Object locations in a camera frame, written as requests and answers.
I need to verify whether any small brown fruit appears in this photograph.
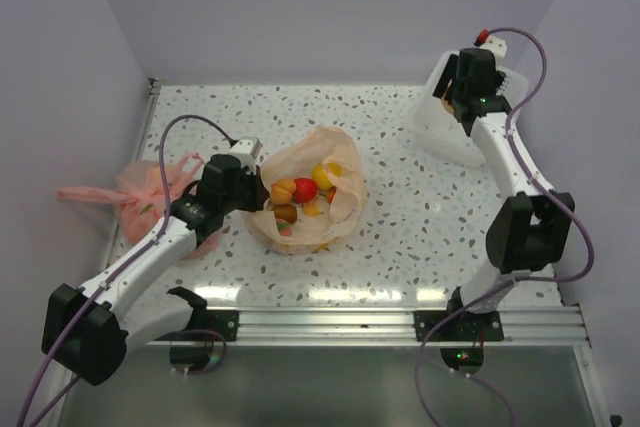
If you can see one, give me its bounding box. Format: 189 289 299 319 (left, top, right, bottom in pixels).
441 98 455 115

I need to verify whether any orange plastic bag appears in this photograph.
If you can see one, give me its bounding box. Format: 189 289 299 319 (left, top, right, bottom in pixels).
244 126 367 255

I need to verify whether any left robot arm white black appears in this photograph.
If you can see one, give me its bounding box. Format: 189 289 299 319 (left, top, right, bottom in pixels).
41 152 268 385

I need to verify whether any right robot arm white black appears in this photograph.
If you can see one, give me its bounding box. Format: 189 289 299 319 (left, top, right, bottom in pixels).
434 47 575 340

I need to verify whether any peach fruit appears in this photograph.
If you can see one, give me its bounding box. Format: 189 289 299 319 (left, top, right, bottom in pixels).
270 179 297 206

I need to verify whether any brown kiwi fruit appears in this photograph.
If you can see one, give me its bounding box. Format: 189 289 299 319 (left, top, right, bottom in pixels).
272 204 298 224

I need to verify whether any red fruit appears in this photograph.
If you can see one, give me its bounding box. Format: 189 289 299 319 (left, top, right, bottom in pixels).
293 177 318 204

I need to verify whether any pink plastic bag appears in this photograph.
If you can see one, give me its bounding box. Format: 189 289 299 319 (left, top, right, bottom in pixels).
57 153 204 245

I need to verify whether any yellow fruit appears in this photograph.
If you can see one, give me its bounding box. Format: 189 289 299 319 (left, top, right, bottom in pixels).
311 163 342 191

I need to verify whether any white plastic basket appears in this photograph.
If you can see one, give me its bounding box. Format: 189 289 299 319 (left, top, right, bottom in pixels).
409 51 529 167

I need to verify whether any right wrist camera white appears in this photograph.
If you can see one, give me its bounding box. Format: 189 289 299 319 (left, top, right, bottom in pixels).
474 29 507 60

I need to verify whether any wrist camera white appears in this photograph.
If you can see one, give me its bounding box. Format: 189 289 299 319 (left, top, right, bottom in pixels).
228 137 262 171
474 29 507 60

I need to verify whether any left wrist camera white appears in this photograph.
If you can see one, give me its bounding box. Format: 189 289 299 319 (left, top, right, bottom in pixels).
228 137 262 171

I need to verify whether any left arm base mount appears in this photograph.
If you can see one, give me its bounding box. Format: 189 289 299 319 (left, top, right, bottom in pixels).
168 286 239 377

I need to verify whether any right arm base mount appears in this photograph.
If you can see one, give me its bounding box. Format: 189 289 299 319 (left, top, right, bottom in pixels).
413 287 505 374

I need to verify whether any aluminium rail front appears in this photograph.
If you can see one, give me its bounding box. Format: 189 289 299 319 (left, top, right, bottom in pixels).
151 301 589 347

